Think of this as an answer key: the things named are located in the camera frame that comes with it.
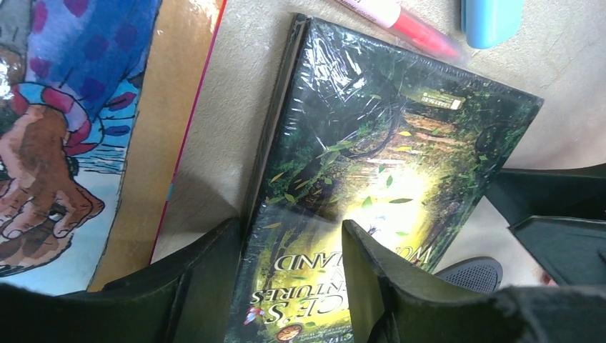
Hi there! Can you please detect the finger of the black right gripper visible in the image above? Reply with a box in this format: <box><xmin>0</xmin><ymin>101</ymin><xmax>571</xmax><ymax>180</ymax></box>
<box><xmin>486</xmin><ymin>164</ymin><xmax>605</xmax><ymax>286</ymax></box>

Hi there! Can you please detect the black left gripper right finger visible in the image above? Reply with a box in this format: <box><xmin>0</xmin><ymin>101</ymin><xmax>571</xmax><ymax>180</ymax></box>
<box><xmin>342</xmin><ymin>220</ymin><xmax>605</xmax><ymax>342</ymax></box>

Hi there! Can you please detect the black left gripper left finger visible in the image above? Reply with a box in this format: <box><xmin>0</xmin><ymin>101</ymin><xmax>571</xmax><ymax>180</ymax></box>
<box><xmin>1</xmin><ymin>219</ymin><xmax>242</xmax><ymax>342</ymax></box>

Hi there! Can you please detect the green wonderland book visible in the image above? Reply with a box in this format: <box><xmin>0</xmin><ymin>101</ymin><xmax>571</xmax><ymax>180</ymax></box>
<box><xmin>225</xmin><ymin>14</ymin><xmax>544</xmax><ymax>342</ymax></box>

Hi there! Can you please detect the blue highlighter marker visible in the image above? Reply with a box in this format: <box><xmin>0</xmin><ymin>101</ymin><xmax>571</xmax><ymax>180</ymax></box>
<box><xmin>460</xmin><ymin>0</ymin><xmax>524</xmax><ymax>49</ymax></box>

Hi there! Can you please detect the blue orange picture book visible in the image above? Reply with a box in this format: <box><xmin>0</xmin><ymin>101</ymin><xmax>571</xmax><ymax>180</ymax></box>
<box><xmin>1</xmin><ymin>1</ymin><xmax>226</xmax><ymax>296</ymax></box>

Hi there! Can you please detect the red pen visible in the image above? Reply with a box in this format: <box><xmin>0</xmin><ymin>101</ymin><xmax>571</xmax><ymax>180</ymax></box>
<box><xmin>337</xmin><ymin>0</ymin><xmax>467</xmax><ymax>64</ymax></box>

